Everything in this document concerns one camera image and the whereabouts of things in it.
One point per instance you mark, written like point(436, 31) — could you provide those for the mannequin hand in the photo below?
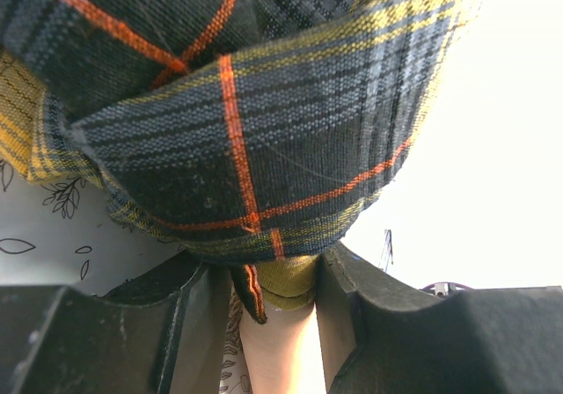
point(284, 354)

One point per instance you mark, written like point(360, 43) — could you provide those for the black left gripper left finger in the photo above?
point(162, 332)

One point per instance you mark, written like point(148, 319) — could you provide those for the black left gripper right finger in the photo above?
point(379, 335)

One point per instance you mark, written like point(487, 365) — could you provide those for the floral table mat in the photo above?
point(59, 234)

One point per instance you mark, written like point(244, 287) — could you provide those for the yellow plaid shirt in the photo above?
point(253, 132)

